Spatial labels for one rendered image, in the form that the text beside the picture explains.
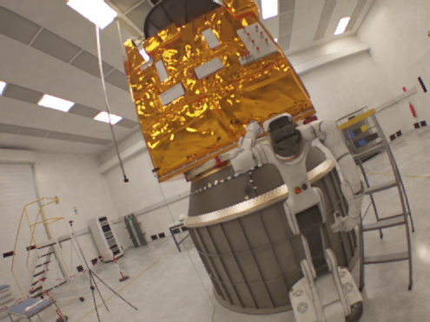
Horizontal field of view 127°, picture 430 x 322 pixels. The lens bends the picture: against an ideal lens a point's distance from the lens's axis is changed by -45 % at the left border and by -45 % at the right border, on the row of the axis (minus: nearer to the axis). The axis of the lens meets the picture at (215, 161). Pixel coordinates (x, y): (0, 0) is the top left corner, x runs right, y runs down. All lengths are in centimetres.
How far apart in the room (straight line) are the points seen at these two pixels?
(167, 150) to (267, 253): 151
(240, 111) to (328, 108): 648
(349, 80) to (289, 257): 814
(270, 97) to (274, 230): 129
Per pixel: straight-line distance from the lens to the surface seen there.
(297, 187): 97
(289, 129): 84
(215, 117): 208
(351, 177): 92
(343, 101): 861
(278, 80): 213
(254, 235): 180
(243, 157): 89
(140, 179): 930
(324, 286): 146
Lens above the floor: 147
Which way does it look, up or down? 7 degrees up
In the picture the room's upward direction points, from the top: 22 degrees counter-clockwise
